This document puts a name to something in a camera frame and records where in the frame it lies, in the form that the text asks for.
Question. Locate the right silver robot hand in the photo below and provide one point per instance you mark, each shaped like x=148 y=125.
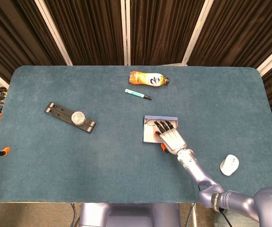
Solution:
x=173 y=140

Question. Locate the small blue white box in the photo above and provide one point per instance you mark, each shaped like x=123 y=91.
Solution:
x=150 y=136

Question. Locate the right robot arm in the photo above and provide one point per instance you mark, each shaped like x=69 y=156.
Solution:
x=197 y=172

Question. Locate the green whiteboard marker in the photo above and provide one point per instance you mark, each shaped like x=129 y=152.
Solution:
x=135 y=93

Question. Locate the white computer mouse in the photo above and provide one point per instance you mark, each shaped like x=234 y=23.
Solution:
x=229 y=165

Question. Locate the orange soda bottle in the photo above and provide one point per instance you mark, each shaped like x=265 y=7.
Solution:
x=147 y=79

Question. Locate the blue felt table cover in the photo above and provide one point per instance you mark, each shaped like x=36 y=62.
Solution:
x=102 y=153

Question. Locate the black folding stand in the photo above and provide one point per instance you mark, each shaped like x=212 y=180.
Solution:
x=60 y=111

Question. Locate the purple robot torso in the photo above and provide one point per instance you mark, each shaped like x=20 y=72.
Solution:
x=126 y=215

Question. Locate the clear jar of clips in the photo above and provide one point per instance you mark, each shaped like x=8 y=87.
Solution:
x=78 y=118

